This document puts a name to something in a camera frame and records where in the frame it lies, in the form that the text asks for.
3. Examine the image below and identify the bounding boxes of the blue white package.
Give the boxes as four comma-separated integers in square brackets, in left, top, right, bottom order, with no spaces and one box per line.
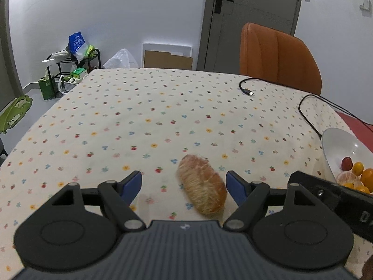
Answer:
[68,32,89,61]

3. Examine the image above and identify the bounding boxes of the black door handle lock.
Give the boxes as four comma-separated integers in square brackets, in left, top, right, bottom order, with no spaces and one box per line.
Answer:
[214,0,234,14]

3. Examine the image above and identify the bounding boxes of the long black cable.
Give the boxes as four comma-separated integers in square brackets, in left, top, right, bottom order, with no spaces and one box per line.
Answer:
[298,94,373,139]

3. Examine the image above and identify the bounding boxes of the black metal shelf rack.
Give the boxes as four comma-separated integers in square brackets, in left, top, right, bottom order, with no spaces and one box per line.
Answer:
[42,46,102,97]

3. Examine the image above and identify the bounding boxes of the brown cardboard sheet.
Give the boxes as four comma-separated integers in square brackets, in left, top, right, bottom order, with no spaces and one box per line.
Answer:
[144,51,193,70]

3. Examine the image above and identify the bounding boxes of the orange leather chair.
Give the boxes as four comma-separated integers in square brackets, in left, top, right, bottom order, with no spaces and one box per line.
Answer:
[239,23,322,95]

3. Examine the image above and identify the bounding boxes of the grey door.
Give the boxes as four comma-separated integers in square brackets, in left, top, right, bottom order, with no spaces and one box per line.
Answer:
[197,0,301,74]

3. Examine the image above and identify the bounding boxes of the white plastic shopping bag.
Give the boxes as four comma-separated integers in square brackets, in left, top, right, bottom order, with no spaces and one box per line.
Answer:
[58,75,78,95]

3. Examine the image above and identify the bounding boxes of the green leaf floor mat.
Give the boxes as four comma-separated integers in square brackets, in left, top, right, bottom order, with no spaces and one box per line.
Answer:
[0,95,33,134]

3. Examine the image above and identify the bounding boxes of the black usb cable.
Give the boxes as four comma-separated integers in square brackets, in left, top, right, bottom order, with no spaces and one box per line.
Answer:
[238,77,288,96]

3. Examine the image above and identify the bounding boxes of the small peeled pomelo piece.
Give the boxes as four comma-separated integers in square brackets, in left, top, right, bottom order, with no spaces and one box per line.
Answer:
[177,154,227,217]

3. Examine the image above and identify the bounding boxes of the clear plastic bag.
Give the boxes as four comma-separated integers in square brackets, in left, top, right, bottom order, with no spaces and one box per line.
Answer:
[103,49,138,69]

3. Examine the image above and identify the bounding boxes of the white wall switch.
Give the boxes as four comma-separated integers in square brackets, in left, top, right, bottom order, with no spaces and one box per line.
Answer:
[359,0,370,11]

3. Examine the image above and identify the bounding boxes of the white ceramic bowl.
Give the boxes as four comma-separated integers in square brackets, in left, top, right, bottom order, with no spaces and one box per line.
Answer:
[321,128,372,190]

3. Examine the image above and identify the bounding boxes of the red plum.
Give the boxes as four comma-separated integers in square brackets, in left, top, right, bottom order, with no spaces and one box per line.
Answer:
[341,157,353,171]

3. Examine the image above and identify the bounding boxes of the kumquat in bowl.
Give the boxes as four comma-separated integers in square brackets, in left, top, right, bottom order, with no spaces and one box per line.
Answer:
[352,162,364,177]

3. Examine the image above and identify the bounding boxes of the large orange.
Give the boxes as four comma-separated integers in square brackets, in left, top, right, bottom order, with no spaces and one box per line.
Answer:
[354,185,370,194]

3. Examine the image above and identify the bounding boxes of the red orange cartoon mat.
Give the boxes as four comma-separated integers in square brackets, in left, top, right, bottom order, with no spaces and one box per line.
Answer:
[338,112,373,151]

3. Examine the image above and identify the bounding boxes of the floral white tablecloth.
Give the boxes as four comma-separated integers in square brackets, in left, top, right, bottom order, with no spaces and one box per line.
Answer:
[1,69,348,279]

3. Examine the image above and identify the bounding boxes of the person's right hand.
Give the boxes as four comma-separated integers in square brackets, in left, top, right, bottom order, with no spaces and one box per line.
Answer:
[360,256,373,280]

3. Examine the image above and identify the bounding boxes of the white board against wall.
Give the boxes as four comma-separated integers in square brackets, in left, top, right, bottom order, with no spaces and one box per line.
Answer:
[142,43,192,67]

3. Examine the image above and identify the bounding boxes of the grey doorway frame left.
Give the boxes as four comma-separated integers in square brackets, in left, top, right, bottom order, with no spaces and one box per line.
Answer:
[1,0,23,110]

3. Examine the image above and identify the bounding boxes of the peeled pomelo segment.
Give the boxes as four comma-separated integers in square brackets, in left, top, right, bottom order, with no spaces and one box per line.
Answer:
[336,171,362,186]

